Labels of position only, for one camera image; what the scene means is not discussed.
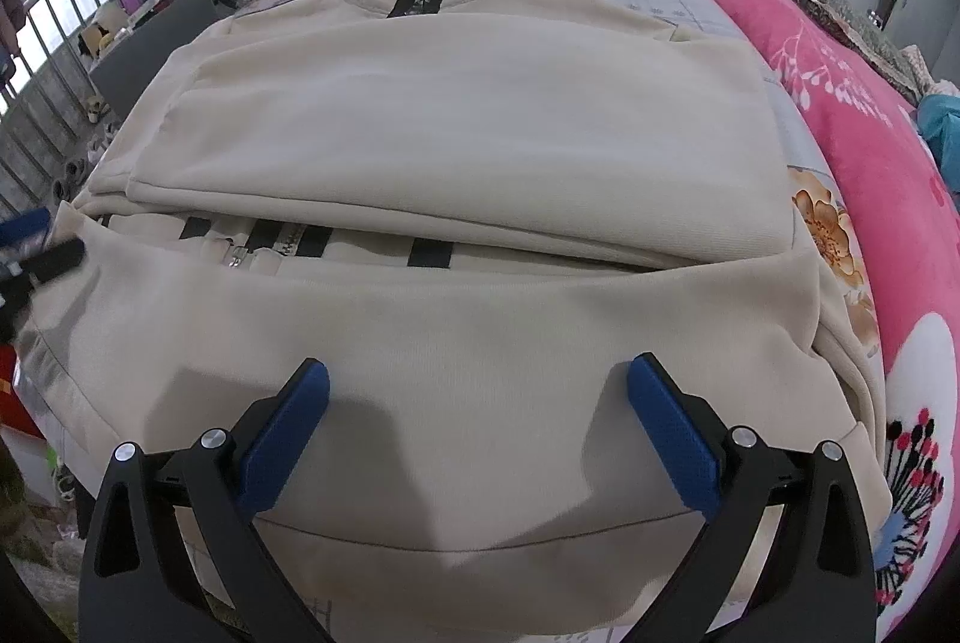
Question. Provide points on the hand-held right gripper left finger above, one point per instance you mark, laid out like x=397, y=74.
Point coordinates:
x=289, y=433

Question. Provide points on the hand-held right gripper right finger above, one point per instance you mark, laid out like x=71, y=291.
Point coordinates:
x=675, y=440

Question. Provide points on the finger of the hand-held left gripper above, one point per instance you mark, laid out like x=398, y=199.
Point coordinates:
x=52, y=260
x=22, y=229

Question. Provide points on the cream zip jacket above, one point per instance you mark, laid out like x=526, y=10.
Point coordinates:
x=480, y=126

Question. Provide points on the row of slippers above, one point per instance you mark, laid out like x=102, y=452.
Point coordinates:
x=82, y=152

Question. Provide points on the grey board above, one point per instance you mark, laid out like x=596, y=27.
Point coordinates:
x=142, y=51

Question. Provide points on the metal window railing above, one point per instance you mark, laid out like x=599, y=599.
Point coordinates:
x=45, y=2

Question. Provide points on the pink floral blanket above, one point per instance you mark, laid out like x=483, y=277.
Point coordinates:
x=847, y=163

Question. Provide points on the teal cloth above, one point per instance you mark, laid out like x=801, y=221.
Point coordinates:
x=943, y=126

